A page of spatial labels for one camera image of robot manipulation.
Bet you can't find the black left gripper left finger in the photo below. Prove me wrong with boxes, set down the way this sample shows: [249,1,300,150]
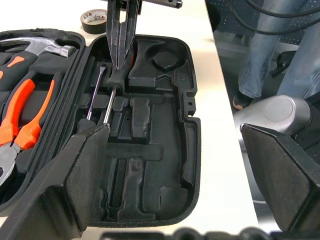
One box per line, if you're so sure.
[0,123,111,240]

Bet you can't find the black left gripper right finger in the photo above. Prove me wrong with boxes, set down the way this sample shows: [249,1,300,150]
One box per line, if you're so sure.
[239,122,320,234]

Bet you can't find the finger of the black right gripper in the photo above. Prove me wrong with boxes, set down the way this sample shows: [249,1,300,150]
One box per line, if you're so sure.
[119,0,140,70]
[105,0,123,71]

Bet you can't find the black orange handled screwdriver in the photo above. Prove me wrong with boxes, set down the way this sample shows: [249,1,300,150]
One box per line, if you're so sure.
[102,45,137,126]

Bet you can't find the black plastic tool case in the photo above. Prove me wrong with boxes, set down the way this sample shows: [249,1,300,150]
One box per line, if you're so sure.
[0,29,202,229]

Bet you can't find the black tape roll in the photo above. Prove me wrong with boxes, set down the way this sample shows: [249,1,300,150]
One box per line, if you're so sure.
[80,8,109,35]

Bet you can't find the thin slotted screwdriver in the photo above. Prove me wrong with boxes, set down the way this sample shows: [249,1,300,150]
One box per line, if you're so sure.
[76,62,108,135]

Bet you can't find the steel claw hammer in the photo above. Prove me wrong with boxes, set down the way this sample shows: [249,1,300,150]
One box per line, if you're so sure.
[0,36,77,83]

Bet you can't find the bystander person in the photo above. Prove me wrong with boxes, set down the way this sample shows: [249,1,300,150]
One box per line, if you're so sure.
[231,0,320,111]

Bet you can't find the orange handled pliers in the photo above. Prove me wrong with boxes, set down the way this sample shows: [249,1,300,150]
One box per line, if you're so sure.
[0,78,56,187]

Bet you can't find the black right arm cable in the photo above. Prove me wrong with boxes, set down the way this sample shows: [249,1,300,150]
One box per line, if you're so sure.
[227,0,320,36]

